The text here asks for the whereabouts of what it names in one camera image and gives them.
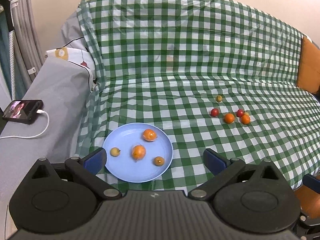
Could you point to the white patterned pillow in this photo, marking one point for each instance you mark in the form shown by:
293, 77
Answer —
77, 56

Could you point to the tan round fruit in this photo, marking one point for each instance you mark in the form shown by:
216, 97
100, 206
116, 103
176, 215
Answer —
159, 161

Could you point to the black white mop handle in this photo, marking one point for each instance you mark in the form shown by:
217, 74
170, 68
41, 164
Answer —
6, 5

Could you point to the wrapped orange fruit centre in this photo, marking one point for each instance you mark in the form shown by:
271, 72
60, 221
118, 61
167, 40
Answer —
138, 152

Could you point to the small green-yellow fruit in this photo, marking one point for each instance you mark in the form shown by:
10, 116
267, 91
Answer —
219, 98

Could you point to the orange tomato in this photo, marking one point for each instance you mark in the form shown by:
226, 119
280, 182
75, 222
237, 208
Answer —
245, 119
229, 118

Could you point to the wrapped orange fruit back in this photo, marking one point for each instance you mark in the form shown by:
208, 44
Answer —
149, 135

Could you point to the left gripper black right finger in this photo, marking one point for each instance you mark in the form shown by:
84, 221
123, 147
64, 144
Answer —
225, 172

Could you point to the grey sofa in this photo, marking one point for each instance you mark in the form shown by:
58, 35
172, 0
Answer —
63, 87

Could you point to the black smartphone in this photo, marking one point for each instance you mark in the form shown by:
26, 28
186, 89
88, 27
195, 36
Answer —
22, 111

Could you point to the grey curtain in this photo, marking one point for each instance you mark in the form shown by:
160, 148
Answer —
27, 49

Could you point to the red cherry tomato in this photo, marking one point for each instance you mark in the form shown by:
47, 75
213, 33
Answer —
240, 113
214, 112

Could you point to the green white checkered cloth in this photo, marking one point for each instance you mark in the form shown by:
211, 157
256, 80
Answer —
164, 62

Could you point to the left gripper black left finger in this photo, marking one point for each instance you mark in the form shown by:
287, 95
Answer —
84, 171

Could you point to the wrapped orange fruit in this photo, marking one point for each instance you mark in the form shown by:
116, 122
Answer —
138, 152
149, 135

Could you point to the orange cushion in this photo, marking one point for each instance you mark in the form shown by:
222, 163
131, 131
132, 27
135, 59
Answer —
308, 71

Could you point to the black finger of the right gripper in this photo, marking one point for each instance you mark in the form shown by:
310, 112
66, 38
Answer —
311, 182

